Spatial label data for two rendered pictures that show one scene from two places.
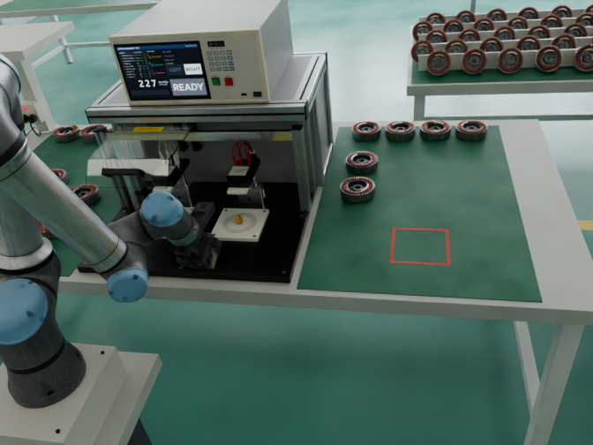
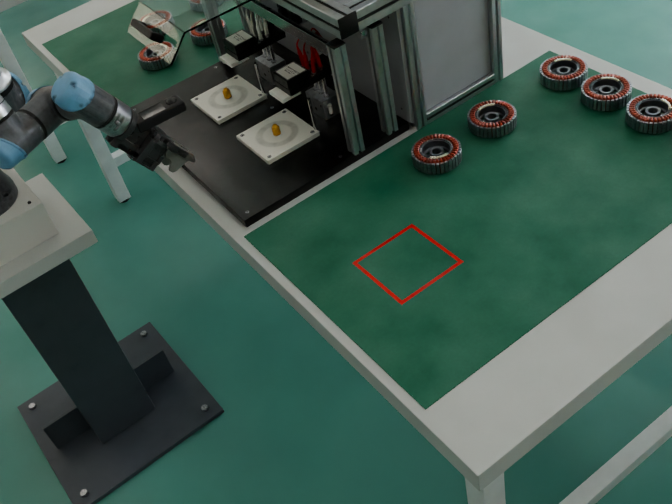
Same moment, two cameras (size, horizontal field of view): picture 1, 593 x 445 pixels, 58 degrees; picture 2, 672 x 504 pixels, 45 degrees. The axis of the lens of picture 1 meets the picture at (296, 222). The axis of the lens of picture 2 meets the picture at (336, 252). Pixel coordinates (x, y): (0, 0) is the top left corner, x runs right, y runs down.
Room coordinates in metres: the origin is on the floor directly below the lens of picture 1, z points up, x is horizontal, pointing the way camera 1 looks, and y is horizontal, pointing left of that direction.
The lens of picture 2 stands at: (0.30, -1.10, 1.90)
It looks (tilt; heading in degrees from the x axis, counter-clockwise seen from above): 44 degrees down; 49
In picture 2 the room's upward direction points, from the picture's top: 14 degrees counter-clockwise
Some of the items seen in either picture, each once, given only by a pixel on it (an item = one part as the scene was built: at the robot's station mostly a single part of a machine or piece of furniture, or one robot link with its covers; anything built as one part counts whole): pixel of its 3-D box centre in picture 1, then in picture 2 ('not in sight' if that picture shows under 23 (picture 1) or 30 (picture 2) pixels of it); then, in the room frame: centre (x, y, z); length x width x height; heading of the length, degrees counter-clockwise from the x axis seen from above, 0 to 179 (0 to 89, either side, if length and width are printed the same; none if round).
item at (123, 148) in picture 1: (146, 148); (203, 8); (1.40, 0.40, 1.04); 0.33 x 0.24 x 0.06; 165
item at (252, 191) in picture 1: (251, 192); (323, 101); (1.47, 0.14, 0.80); 0.07 x 0.05 x 0.06; 75
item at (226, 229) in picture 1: (240, 223); (277, 135); (1.33, 0.17, 0.78); 0.15 x 0.15 x 0.01; 75
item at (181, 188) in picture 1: (181, 191); (271, 67); (1.53, 0.37, 0.80); 0.07 x 0.05 x 0.06; 75
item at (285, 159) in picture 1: (218, 142); (322, 23); (1.60, 0.22, 0.92); 0.66 x 0.01 x 0.30; 75
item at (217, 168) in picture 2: (205, 224); (258, 119); (1.37, 0.29, 0.76); 0.64 x 0.47 x 0.02; 75
